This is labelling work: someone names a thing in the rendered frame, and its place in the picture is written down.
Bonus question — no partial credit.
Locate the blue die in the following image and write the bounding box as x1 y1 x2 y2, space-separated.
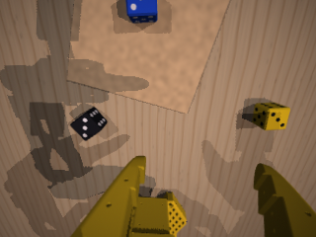
125 0 157 23

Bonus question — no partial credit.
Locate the black die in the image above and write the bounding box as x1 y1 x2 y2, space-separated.
70 107 108 140

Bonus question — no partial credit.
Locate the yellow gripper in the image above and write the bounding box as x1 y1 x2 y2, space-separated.
70 156 316 237

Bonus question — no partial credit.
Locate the yellow die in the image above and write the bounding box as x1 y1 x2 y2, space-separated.
252 103 290 130

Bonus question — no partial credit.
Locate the tan mat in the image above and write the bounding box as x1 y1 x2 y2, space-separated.
67 0 229 114

